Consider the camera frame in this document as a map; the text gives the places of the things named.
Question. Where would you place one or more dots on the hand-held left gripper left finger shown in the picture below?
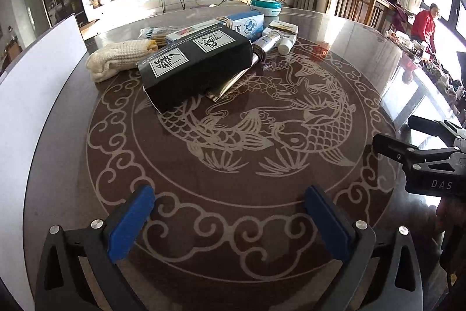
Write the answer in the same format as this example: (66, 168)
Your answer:
(131, 223)

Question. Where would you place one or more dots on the person's right hand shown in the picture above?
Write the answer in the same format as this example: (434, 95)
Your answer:
(449, 214)

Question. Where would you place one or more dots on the teal round tin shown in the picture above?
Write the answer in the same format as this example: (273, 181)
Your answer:
(265, 6)

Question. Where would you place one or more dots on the dark red clothes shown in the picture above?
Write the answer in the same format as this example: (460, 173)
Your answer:
(398, 14)

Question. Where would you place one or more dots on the small white bottle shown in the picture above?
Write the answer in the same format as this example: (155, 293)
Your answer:
(286, 45)

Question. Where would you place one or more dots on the clear packet of wooden sticks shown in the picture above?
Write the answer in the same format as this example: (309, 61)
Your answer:
(156, 32)

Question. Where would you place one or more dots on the black box with white labels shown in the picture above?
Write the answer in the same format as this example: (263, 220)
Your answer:
(193, 77)

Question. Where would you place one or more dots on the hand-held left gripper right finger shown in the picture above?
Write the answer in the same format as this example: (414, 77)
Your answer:
(327, 223)

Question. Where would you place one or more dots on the cream knitted cloth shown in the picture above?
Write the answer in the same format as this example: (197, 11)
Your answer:
(116, 57)

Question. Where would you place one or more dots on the white box with gold print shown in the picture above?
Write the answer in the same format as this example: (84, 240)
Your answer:
(284, 26)

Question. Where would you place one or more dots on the wooden chair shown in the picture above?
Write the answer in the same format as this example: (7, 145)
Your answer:
(349, 3)

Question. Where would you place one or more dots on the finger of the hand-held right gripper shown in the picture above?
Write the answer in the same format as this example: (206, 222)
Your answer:
(393, 149)
(429, 127)

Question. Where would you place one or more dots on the white-blue box with cross logo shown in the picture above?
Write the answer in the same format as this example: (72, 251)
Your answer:
(247, 25)

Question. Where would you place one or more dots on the gold tube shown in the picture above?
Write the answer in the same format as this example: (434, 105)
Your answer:
(222, 90)

